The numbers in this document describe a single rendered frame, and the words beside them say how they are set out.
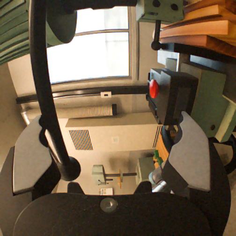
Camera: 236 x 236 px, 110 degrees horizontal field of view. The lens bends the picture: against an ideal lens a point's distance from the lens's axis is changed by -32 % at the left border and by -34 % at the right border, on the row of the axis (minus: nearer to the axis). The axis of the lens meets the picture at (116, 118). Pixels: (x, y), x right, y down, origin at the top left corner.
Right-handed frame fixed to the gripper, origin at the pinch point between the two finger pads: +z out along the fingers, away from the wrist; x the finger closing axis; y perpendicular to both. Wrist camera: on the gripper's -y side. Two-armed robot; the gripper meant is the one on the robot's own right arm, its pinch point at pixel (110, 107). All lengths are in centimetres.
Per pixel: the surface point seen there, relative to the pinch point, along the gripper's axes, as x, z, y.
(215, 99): 17.3, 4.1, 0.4
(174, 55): 18.8, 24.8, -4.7
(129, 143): 21, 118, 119
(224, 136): 22.6, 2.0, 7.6
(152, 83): 6.3, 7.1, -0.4
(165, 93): 7.8, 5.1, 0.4
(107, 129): -8, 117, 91
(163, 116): 7.9, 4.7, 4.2
